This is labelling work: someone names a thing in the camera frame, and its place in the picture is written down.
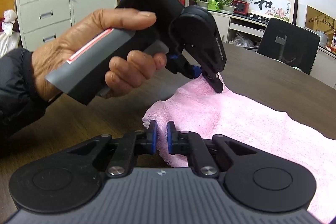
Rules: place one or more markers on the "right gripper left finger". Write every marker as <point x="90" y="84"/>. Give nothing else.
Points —
<point x="129" y="148"/>

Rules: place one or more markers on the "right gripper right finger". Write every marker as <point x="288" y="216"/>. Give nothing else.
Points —
<point x="192" y="146"/>

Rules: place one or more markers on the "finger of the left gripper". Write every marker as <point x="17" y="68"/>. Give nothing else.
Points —
<point x="214" y="81"/>
<point x="179" y="64"/>

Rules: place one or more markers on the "pink towel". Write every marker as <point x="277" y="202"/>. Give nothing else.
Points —
<point x="198" y="108"/>

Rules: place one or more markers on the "black jacket forearm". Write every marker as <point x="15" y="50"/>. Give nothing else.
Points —
<point x="21" y="102"/>

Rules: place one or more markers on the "person left hand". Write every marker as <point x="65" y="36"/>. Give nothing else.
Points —
<point x="123" y="75"/>

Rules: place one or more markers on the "white low cabinet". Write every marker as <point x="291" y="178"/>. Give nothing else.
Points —
<point x="230" y="25"/>

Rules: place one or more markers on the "black office chair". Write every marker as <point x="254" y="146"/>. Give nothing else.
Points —
<point x="290" y="44"/>

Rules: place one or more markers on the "framed calligraphy picture with flowers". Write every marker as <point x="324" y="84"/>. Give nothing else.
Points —
<point x="264" y="10"/>

